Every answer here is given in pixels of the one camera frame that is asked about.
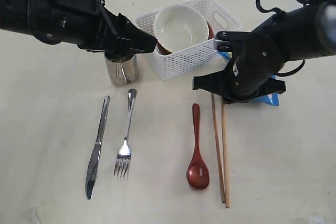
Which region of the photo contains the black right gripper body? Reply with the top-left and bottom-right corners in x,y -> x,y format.
223,23 -> 284,103

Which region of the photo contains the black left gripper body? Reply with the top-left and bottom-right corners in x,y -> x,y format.
47,0 -> 126,54

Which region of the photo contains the blue Lay's chips bag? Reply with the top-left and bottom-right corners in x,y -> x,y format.
217,51 -> 279,106

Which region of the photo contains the shiny stainless steel cup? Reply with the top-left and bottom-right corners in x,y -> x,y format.
104,52 -> 139,86

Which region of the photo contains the white perforated plastic basket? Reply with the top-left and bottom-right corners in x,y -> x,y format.
135,0 -> 242,80

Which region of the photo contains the dark red wooden spoon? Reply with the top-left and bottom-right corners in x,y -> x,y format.
186,103 -> 209,190

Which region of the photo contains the light wooden chopstick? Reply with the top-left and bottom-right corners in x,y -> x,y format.
221,102 -> 231,208
211,93 -> 225,203

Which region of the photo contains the silver metal fork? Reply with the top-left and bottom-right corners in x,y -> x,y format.
113,88 -> 137,177

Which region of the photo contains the silver metal knife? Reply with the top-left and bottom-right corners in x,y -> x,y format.
85,95 -> 110,200

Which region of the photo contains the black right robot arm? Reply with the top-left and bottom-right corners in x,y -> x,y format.
193,0 -> 335,104

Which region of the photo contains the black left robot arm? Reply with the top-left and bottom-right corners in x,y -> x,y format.
1,0 -> 157,58

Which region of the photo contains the brown wooden plate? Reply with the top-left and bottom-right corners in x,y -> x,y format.
157,22 -> 214,55

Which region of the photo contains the white ceramic bowl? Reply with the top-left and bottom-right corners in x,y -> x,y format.
153,4 -> 208,41

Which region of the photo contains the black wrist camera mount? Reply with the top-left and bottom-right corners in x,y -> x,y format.
214,31 -> 250,53

